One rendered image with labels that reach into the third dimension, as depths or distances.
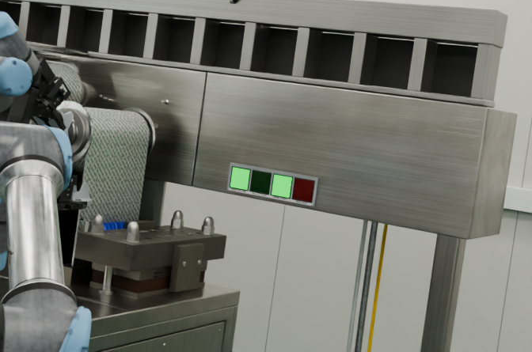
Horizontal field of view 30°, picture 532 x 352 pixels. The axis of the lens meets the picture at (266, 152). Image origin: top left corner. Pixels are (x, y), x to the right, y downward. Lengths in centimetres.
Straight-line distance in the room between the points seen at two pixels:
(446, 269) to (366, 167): 32
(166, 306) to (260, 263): 290
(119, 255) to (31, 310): 76
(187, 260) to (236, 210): 284
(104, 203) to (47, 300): 94
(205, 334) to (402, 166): 63
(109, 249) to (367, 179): 62
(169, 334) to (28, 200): 74
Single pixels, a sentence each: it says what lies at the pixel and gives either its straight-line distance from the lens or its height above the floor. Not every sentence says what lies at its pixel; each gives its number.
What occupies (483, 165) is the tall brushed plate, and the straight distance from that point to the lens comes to 228.
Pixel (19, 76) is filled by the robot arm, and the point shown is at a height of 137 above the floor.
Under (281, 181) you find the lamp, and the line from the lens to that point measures 243.
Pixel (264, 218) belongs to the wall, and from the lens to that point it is 514.
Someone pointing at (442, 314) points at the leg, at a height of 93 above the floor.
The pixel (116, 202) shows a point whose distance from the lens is 248.
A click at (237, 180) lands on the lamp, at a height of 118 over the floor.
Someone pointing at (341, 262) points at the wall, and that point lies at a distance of 495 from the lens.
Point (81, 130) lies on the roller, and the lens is 236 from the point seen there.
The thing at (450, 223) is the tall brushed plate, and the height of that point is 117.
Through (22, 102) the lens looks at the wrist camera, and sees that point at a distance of 224.
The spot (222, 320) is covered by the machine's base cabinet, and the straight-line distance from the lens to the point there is 254.
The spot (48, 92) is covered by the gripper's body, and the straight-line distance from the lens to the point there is 226.
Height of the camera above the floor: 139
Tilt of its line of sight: 3 degrees down
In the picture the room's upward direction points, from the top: 8 degrees clockwise
